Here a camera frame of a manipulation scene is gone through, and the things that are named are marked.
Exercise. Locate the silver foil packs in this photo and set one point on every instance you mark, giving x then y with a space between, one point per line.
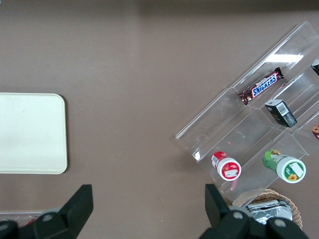
269 211

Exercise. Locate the black packet with white print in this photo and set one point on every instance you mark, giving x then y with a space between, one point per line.
316 67

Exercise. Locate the green snack canister white lid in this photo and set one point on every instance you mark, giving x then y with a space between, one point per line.
286 168

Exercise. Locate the clear acrylic bottle rack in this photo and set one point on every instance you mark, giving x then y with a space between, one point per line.
15 215

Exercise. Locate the light wicker basket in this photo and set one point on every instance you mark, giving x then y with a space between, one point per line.
261 195

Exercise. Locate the red snack canister white lid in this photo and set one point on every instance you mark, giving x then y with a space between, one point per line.
228 168

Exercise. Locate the brown cookie box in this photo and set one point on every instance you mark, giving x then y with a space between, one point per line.
316 132

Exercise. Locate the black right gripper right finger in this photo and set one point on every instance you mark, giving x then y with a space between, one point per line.
219 214

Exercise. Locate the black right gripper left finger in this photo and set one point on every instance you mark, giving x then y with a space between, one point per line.
72 211

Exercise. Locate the clear acrylic stepped display stand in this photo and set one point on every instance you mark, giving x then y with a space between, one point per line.
224 124

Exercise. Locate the cream rectangular serving tray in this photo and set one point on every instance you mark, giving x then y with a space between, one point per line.
30 134

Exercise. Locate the Snickers chocolate bar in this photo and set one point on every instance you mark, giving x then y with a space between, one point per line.
264 85

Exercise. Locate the small black carton box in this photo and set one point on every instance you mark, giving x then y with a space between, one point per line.
280 113

